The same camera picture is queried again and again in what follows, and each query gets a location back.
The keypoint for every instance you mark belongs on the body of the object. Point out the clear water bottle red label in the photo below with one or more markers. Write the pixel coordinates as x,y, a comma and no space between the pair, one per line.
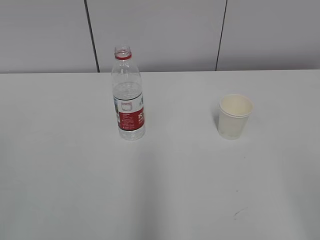
127,94

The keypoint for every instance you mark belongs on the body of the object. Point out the white paper cup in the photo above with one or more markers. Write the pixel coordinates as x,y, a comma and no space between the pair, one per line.
234,112

